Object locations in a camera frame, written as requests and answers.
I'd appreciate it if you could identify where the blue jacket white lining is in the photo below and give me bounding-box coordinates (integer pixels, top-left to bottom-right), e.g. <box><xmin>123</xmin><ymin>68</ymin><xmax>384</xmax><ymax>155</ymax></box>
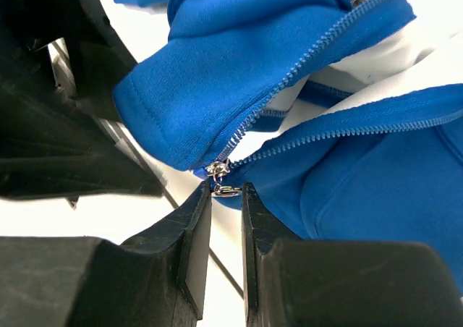
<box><xmin>113</xmin><ymin>0</ymin><xmax>462</xmax><ymax>284</ymax></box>

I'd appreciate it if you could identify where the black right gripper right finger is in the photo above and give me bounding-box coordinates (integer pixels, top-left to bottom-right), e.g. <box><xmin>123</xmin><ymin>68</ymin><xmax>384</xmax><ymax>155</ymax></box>
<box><xmin>242</xmin><ymin>183</ymin><xmax>462</xmax><ymax>326</ymax></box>

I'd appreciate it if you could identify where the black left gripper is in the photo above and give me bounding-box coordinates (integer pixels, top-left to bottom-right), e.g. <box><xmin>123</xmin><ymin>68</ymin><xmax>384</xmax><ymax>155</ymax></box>
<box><xmin>1</xmin><ymin>0</ymin><xmax>162</xmax><ymax>200</ymax></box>

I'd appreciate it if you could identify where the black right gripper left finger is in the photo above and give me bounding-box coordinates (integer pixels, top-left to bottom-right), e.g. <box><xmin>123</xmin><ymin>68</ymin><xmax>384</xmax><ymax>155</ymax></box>
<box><xmin>1</xmin><ymin>182</ymin><xmax>211</xmax><ymax>326</ymax></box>

